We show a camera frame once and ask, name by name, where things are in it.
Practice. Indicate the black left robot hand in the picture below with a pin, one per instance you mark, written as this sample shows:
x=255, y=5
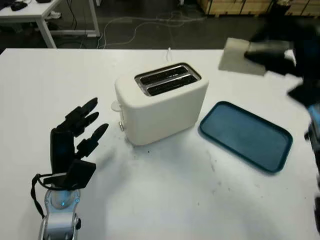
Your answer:
x=62, y=150

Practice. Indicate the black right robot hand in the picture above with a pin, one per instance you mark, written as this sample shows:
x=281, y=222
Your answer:
x=300, y=45

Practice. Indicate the white bread slice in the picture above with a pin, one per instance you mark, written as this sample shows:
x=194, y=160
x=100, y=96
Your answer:
x=232, y=60

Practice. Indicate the cream white two-slot toaster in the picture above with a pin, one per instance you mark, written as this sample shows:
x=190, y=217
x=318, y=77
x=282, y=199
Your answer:
x=162, y=112

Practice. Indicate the dark blue plastic tray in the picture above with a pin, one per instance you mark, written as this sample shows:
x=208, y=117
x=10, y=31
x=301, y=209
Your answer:
x=245, y=135

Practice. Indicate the white sneaker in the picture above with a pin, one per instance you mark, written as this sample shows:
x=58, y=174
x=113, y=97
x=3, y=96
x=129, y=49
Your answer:
x=53, y=15

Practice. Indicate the white office desk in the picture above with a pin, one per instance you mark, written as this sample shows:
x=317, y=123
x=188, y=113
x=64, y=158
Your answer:
x=37, y=10

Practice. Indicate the black handheld device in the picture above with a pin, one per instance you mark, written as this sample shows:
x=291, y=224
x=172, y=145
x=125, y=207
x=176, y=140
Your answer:
x=43, y=1

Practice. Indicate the black computer mouse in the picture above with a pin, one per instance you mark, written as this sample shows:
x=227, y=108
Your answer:
x=18, y=5

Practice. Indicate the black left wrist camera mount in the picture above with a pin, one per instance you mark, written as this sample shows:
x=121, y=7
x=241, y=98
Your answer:
x=80, y=172

